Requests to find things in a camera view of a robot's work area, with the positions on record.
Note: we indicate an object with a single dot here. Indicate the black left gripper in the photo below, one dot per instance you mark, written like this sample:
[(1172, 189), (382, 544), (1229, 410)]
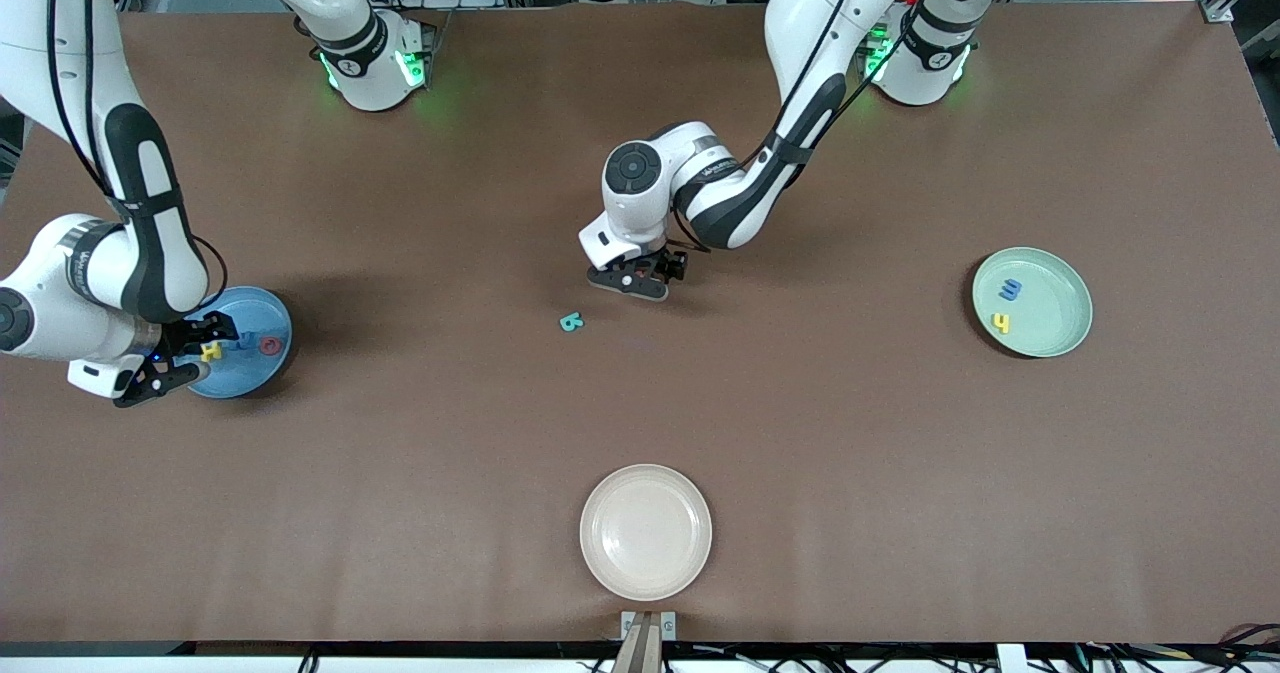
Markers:
[(668, 264)]

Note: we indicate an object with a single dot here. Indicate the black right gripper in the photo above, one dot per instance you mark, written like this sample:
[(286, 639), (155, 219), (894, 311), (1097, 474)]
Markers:
[(190, 335)]

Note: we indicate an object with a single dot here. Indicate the yellow uppercase letter H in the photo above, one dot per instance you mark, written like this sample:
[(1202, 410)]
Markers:
[(211, 352)]

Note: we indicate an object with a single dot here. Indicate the red letter Q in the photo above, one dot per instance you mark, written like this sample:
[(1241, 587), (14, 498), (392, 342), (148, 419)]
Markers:
[(264, 345)]

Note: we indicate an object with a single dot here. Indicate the teal uppercase letter R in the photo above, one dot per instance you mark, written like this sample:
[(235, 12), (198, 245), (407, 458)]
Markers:
[(571, 322)]

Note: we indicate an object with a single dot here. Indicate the yellow lowercase letter h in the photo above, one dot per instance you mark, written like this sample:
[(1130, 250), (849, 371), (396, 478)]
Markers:
[(1000, 324)]

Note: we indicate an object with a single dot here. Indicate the blue lowercase letter m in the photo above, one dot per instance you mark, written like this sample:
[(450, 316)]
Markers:
[(1010, 290)]

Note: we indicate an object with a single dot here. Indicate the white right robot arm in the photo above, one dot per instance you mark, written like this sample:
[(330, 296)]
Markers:
[(60, 73)]

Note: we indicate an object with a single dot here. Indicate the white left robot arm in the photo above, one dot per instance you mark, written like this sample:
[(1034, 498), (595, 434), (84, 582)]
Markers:
[(800, 53)]

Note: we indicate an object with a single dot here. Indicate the blue plate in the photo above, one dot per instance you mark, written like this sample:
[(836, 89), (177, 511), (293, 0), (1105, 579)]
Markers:
[(255, 373)]

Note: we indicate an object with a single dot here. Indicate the beige plate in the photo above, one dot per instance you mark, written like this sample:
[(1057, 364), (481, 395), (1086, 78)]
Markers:
[(646, 532)]

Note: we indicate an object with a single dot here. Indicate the green plate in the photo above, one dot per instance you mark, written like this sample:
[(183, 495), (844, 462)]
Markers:
[(1040, 328)]

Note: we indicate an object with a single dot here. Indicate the brown table mat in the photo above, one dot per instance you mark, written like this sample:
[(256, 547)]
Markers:
[(400, 513)]

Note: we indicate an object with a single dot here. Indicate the metal table bracket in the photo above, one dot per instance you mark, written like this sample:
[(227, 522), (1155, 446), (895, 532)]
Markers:
[(628, 621)]

